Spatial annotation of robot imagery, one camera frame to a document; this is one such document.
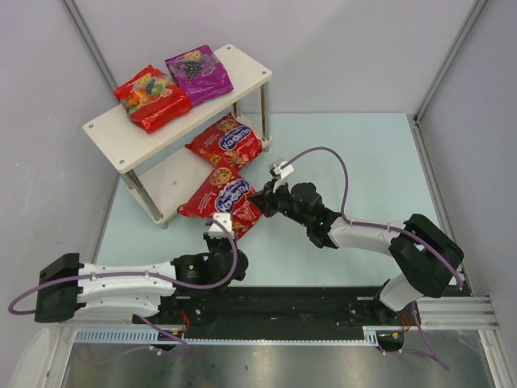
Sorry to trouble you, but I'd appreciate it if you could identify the red matryoshka candy bag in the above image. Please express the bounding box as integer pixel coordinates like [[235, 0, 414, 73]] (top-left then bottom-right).
[[177, 161, 262, 239], [185, 113, 263, 171]]

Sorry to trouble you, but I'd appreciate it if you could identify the purple grape candy bag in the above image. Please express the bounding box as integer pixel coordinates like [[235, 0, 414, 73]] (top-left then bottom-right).
[[165, 44, 233, 107]]

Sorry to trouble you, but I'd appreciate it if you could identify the red fruit candy bag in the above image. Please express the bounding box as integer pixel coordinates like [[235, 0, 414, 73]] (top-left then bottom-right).
[[113, 65, 192, 134]]

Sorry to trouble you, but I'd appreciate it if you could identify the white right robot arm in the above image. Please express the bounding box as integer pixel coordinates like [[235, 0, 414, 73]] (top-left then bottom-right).
[[249, 181, 464, 312]]

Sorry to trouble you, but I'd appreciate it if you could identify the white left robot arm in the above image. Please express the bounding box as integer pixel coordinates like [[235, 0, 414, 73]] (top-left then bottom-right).
[[35, 234, 249, 323]]

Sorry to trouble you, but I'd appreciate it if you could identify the light wooden two-tier shelf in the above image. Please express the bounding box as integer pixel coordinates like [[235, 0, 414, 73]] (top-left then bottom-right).
[[83, 44, 272, 228]]

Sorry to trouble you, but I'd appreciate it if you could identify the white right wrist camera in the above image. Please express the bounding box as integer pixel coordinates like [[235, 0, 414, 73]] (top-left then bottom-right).
[[270, 158, 294, 193]]

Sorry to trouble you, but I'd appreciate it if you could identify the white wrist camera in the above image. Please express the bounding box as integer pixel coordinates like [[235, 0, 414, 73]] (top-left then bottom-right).
[[205, 213, 234, 238], [270, 158, 294, 193]]

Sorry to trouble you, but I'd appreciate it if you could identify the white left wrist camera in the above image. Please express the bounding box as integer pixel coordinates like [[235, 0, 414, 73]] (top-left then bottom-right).
[[205, 213, 234, 238]]

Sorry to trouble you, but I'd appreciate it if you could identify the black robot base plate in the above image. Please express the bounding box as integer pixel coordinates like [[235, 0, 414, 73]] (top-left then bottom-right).
[[149, 286, 412, 329]]

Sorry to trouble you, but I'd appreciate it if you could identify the grey slotted cable duct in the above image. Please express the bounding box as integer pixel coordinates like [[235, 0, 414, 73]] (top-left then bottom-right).
[[74, 327, 405, 348]]

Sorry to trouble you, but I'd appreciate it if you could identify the aluminium frame rail right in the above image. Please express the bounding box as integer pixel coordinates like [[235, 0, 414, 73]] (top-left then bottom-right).
[[408, 115, 498, 318]]

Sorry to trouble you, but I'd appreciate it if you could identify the aluminium frame post left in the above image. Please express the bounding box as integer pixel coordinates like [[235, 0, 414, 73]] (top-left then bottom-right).
[[60, 0, 119, 104]]

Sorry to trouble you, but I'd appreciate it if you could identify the aluminium frame post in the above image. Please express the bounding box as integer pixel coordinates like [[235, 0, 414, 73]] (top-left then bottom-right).
[[60, 0, 119, 104], [412, 0, 491, 125]]

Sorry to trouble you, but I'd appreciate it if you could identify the aluminium frame post right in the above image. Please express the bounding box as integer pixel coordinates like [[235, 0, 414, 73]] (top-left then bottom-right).
[[412, 0, 491, 125]]

